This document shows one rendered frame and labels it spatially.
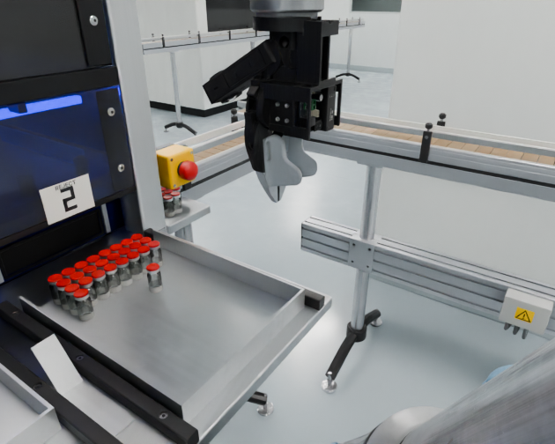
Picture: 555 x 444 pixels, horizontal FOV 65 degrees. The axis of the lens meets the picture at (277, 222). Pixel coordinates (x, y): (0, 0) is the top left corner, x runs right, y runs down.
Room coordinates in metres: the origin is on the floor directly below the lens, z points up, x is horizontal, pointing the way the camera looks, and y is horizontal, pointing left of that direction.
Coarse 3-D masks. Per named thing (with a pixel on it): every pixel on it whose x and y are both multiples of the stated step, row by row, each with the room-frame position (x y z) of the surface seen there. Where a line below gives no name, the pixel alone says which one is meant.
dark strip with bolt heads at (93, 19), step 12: (84, 0) 0.73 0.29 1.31; (96, 0) 0.75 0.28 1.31; (84, 12) 0.73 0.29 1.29; (96, 12) 0.75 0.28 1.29; (84, 24) 0.72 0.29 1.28; (96, 24) 0.74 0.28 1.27; (84, 36) 0.72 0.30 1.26; (96, 36) 0.74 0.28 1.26; (96, 48) 0.74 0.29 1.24; (108, 48) 0.75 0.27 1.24; (96, 60) 0.73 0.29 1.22; (108, 60) 0.75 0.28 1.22; (108, 108) 0.73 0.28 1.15; (120, 168) 0.73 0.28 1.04
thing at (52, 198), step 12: (72, 180) 0.66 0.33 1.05; (84, 180) 0.67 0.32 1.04; (48, 192) 0.62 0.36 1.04; (60, 192) 0.64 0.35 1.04; (84, 192) 0.67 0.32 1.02; (48, 204) 0.62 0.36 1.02; (60, 204) 0.63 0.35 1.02; (72, 204) 0.65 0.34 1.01; (84, 204) 0.67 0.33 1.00; (48, 216) 0.61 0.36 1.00; (60, 216) 0.63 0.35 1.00
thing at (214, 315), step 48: (144, 288) 0.59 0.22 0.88; (192, 288) 0.59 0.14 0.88; (240, 288) 0.59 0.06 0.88; (288, 288) 0.56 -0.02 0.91; (96, 336) 0.48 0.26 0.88; (144, 336) 0.48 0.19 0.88; (192, 336) 0.48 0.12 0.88; (240, 336) 0.48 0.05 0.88; (144, 384) 0.36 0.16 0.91; (192, 384) 0.39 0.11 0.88
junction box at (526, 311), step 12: (504, 300) 1.02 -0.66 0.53; (516, 300) 1.00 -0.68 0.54; (528, 300) 0.99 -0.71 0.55; (540, 300) 0.99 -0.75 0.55; (504, 312) 1.01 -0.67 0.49; (516, 312) 0.99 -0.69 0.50; (528, 312) 0.98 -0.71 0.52; (540, 312) 0.96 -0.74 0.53; (516, 324) 0.99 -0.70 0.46; (528, 324) 0.97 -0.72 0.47; (540, 324) 0.96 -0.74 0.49
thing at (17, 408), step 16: (0, 368) 0.38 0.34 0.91; (0, 384) 0.39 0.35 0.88; (16, 384) 0.37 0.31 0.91; (0, 400) 0.36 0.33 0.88; (16, 400) 0.36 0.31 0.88; (32, 400) 0.35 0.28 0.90; (0, 416) 0.34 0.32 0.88; (16, 416) 0.34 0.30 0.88; (32, 416) 0.34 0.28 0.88; (48, 416) 0.32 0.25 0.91; (0, 432) 0.32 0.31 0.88; (16, 432) 0.32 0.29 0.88; (32, 432) 0.30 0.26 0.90; (48, 432) 0.32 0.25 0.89
